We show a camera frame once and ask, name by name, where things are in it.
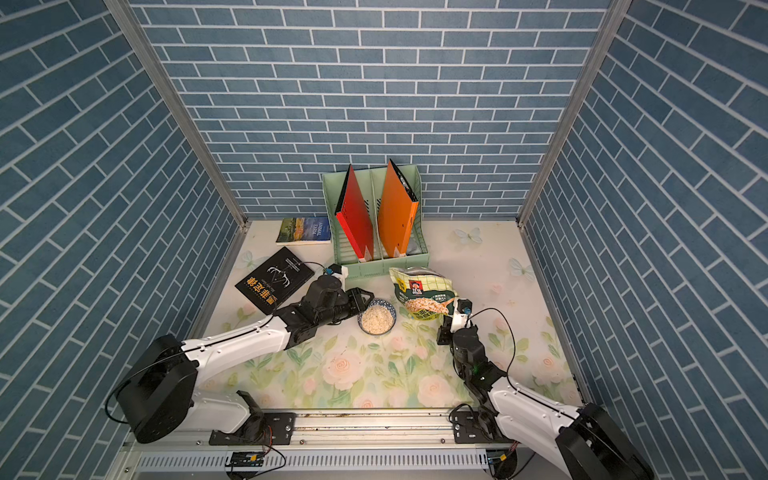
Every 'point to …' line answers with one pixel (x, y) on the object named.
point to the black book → (275, 280)
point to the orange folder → (396, 213)
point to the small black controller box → (247, 459)
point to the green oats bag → (425, 293)
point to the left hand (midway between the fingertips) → (380, 300)
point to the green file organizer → (377, 219)
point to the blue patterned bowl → (378, 317)
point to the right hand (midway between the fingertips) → (449, 311)
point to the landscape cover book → (304, 231)
